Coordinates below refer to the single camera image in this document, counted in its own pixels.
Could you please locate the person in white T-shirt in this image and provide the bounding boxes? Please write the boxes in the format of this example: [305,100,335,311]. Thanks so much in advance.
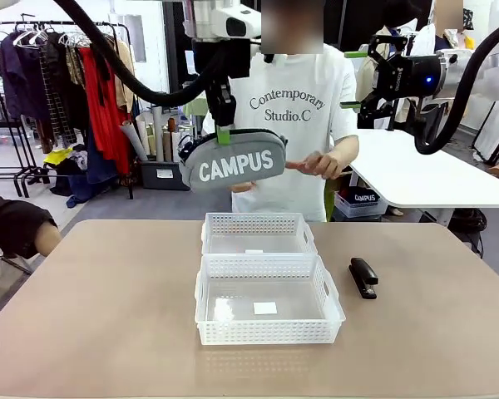
[201,0,361,224]

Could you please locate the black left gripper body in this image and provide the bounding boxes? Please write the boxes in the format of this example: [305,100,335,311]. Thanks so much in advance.
[210,40,250,97]

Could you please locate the blue denim garment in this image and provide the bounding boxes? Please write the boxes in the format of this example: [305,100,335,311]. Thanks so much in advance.
[86,124,118,185]

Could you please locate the beige hanging garment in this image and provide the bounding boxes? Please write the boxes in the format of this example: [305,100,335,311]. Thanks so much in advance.
[115,39,136,110]

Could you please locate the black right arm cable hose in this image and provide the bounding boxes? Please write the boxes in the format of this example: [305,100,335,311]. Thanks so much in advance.
[413,16,499,155]

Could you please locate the grey tilted paper roll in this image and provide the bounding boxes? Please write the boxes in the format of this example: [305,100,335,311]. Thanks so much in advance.
[120,122,149,161]

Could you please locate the black stapler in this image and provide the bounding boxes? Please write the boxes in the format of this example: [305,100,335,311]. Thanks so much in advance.
[348,256,379,300]

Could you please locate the grey CAMPUS pencil pouch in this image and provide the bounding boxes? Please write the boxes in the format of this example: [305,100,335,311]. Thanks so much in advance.
[177,127,289,193]

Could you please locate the person's left hand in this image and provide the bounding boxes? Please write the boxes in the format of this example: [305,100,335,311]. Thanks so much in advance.
[285,151,350,180]

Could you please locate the dark-haired background person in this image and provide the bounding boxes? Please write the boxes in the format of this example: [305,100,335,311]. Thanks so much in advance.
[356,0,419,130]

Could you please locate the background person with blurred face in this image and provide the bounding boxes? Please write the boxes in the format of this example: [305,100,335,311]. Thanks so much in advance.
[415,0,477,55]

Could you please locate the dark navy hanging garment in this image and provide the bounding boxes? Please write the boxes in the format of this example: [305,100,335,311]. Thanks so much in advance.
[0,32,39,121]

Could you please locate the person's left forearm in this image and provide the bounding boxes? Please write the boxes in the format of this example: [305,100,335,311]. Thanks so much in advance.
[331,133,361,174]

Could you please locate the black checked hanging garment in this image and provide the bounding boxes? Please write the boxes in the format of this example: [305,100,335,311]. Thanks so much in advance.
[37,37,75,147]

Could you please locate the black cable bundle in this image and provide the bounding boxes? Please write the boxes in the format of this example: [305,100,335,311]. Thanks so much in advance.
[451,207,487,234]

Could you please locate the black metal clothes rack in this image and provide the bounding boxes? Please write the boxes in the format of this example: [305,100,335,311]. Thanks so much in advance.
[0,20,135,200]

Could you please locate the yellow cloth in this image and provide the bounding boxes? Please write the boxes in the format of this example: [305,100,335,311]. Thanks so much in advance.
[43,148,74,165]

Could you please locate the black framed white board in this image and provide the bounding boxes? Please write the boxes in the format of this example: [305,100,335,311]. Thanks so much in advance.
[473,99,499,165]

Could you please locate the brown paper roll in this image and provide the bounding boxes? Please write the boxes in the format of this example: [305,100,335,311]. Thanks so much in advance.
[168,118,178,163]

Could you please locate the tall white paper roll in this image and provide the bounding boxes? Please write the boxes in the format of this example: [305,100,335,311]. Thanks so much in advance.
[151,106,166,163]

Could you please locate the white background table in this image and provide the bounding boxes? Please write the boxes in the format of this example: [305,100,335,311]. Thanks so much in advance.
[348,128,499,228]

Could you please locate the grey plastic crate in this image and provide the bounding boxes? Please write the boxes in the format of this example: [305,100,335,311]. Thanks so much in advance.
[139,160,192,191]

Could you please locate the red hanging garment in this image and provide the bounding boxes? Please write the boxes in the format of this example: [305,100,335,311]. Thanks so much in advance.
[78,45,131,175]

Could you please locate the white perforated plastic basket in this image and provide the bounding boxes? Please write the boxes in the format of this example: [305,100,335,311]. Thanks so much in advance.
[200,212,319,255]
[194,252,347,346]

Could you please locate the seated person in black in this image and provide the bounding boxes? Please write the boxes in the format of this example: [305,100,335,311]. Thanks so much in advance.
[0,164,63,259]

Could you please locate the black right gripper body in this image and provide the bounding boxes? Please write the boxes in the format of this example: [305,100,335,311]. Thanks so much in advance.
[376,54,441,101]

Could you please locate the green cloth covered table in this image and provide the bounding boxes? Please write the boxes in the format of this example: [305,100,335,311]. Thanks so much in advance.
[182,93,209,126]

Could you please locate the white storage basket CAMPUS print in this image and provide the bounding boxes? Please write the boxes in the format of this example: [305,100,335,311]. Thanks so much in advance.
[334,189,388,219]

